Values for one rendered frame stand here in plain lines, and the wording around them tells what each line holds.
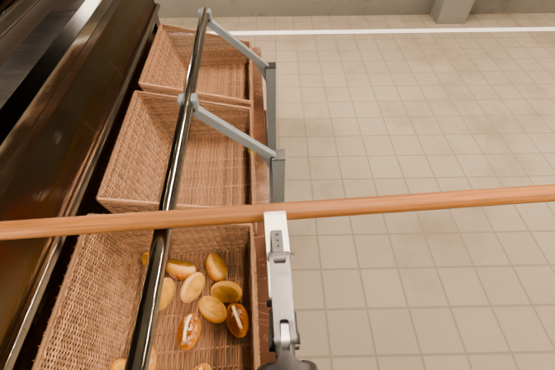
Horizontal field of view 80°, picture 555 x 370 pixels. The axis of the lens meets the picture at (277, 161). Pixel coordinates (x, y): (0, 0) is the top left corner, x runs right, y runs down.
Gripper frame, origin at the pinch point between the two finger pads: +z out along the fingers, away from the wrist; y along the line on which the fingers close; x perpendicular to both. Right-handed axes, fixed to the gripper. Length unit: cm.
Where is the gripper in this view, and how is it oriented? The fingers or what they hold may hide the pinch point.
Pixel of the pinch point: (275, 243)
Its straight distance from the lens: 52.8
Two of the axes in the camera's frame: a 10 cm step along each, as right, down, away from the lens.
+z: -0.8, -7.4, 6.7
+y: 0.0, 6.7, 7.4
